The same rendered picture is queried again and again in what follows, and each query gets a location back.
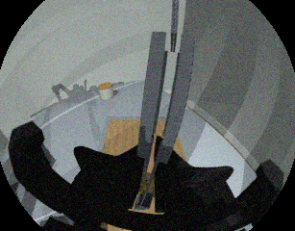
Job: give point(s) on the light wooden board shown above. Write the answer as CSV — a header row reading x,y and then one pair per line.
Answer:
x,y
123,135

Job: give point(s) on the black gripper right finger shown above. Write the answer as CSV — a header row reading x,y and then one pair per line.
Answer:
x,y
172,178

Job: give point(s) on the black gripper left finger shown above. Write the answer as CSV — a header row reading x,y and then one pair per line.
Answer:
x,y
124,169

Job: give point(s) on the grey tongs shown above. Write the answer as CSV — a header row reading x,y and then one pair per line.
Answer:
x,y
152,100

